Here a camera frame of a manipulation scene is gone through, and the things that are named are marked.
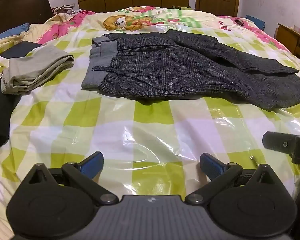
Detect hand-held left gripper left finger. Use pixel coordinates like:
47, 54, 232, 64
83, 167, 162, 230
21, 151, 119, 205

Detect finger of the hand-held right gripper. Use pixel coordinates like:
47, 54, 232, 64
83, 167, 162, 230
262, 131, 296, 156

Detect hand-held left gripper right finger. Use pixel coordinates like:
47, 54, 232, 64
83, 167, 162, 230
185, 152, 282, 204

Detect dark plaid pants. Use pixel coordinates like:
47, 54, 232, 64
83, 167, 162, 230
82, 29, 300, 111

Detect folded beige pants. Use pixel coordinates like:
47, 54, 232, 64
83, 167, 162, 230
0, 44, 75, 96

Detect green checkered plastic sheet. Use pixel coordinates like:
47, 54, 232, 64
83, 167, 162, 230
0, 24, 300, 240

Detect wooden side cabinet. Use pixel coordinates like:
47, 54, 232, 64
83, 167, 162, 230
275, 23, 300, 67

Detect black cloth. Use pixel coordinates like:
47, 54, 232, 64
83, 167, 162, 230
0, 81, 22, 154

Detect blue foam mat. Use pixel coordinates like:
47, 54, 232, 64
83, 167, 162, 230
245, 15, 267, 32

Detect dark flat folded item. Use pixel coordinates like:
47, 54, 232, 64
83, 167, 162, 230
0, 41, 43, 60

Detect cartoon printed quilt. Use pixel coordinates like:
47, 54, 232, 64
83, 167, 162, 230
0, 5, 300, 68

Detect blue pillow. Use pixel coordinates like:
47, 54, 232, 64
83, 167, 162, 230
0, 23, 30, 43

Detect pile of clothes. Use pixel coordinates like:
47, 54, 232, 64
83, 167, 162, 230
51, 4, 82, 15

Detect dark wooden headboard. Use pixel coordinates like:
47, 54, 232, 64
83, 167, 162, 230
0, 0, 52, 40

